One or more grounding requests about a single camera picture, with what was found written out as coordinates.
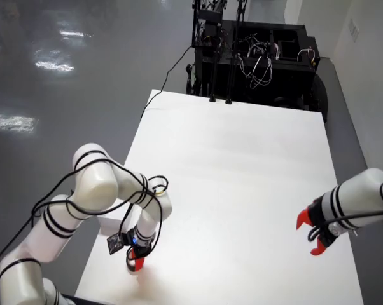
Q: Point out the black wrist camera board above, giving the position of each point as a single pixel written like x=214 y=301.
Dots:
x=114 y=244

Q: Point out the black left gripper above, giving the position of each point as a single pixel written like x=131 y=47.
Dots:
x=142 y=249

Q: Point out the tall black stand pole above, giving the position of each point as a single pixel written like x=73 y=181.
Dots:
x=232 y=76

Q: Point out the white rectangular bin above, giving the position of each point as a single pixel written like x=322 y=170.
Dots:
x=110 y=224

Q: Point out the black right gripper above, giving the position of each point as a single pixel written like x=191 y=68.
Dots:
x=318 y=216

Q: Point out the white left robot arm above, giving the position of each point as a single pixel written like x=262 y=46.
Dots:
x=96 y=181

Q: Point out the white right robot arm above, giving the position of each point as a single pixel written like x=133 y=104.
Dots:
x=366 y=190

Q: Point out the short black stand pole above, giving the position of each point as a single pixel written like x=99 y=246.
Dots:
x=214 y=79

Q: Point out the black tape roll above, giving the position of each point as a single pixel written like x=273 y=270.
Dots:
x=129 y=265

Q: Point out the black equipment cart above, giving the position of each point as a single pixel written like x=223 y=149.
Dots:
x=274 y=63

